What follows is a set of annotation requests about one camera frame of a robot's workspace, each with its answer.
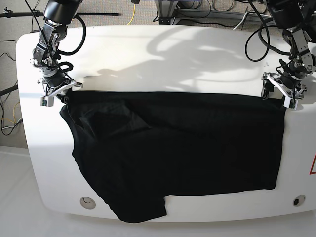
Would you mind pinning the table grommet hole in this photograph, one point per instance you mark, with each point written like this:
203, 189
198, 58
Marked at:
87, 203
299, 200

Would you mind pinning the black tripod bar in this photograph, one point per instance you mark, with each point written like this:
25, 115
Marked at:
9, 14

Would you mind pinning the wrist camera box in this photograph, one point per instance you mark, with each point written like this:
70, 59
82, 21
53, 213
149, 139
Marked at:
47, 101
290, 103

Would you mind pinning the red triangle warning sticker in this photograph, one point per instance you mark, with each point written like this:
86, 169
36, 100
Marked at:
313, 167

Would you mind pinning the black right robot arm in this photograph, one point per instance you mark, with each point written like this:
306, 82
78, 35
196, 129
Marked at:
58, 15

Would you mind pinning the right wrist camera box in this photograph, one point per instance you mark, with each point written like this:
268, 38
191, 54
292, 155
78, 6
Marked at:
47, 101

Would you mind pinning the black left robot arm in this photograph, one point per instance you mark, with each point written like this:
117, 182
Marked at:
297, 21

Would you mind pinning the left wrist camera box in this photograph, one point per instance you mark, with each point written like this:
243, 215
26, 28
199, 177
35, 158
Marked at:
290, 103

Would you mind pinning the grey aluminium frame post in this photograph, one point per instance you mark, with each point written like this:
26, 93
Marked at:
165, 11

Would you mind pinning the right table grommet hole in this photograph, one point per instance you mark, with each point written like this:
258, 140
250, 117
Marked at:
299, 200

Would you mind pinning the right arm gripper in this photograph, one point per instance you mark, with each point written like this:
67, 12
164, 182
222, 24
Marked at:
56, 83

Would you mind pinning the black T-shirt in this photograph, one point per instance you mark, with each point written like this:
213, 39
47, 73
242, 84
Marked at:
136, 148

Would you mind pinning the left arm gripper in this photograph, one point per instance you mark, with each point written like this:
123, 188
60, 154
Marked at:
287, 85

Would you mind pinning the left table grommet hole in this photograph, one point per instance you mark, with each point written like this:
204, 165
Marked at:
87, 203

